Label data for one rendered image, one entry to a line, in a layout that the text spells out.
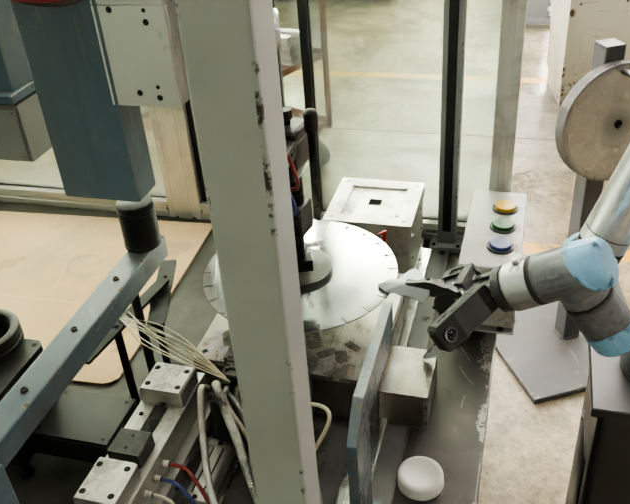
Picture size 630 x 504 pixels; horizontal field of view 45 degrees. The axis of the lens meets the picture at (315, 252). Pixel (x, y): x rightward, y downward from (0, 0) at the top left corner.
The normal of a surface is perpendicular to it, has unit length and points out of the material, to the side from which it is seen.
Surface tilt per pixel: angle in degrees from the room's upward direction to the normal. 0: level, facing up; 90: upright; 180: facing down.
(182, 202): 90
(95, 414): 0
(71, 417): 0
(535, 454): 0
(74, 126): 90
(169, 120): 90
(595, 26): 90
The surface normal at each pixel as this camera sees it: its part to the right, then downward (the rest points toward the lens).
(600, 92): 0.25, 0.46
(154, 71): -0.26, 0.55
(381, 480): -0.07, -0.83
